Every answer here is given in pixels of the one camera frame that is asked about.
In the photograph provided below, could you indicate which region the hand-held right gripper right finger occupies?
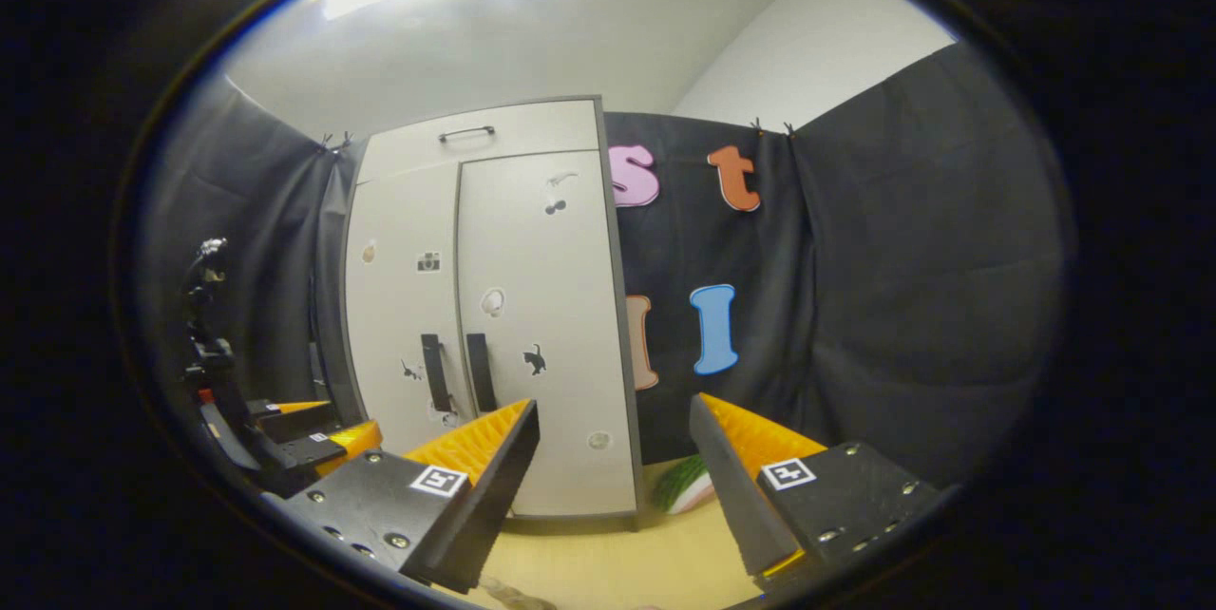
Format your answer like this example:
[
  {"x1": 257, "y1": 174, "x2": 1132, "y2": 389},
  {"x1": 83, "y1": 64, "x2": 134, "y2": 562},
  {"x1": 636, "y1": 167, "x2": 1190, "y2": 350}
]
[{"x1": 689, "y1": 391, "x2": 941, "y2": 582}]

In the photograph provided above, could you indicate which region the black door handle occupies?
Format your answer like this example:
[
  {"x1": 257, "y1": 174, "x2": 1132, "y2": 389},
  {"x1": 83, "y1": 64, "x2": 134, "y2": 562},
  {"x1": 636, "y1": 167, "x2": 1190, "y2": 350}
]
[
  {"x1": 421, "y1": 334, "x2": 452, "y2": 413},
  {"x1": 465, "y1": 333, "x2": 498, "y2": 413}
]

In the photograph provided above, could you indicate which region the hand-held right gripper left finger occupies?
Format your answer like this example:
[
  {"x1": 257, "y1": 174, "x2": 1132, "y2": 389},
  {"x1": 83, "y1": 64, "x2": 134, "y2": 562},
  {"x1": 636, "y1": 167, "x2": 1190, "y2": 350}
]
[{"x1": 261, "y1": 399, "x2": 541, "y2": 594}]

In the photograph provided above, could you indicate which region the white cabinet door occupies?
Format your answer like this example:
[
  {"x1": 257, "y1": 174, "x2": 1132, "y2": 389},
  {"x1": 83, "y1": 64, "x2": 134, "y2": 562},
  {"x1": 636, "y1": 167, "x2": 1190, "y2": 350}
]
[
  {"x1": 456, "y1": 149, "x2": 639, "y2": 518},
  {"x1": 344, "y1": 162, "x2": 476, "y2": 459}
]

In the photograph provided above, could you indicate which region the black left door handle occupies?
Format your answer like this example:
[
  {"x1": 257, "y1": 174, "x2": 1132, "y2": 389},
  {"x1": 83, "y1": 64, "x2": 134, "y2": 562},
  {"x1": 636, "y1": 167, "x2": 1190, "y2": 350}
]
[{"x1": 421, "y1": 334, "x2": 452, "y2": 413}]

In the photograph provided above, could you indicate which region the black right door handle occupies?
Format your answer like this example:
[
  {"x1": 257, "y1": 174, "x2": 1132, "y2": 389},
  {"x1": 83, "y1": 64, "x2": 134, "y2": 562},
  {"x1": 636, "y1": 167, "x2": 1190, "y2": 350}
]
[{"x1": 465, "y1": 333, "x2": 498, "y2": 413}]

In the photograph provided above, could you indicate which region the black backdrop cloth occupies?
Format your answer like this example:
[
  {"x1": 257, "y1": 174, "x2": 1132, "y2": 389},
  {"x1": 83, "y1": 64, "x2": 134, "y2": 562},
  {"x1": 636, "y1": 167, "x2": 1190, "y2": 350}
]
[{"x1": 142, "y1": 45, "x2": 1065, "y2": 487}]

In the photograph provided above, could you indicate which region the green striped pink toy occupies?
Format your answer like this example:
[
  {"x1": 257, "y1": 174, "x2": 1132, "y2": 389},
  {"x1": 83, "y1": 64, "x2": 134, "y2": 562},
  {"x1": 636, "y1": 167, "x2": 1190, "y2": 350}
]
[{"x1": 654, "y1": 455, "x2": 713, "y2": 514}]

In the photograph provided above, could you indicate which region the white cabinet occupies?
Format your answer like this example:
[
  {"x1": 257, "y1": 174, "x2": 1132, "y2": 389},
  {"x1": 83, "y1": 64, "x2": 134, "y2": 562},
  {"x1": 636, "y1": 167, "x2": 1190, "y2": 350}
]
[{"x1": 340, "y1": 95, "x2": 645, "y2": 530}]

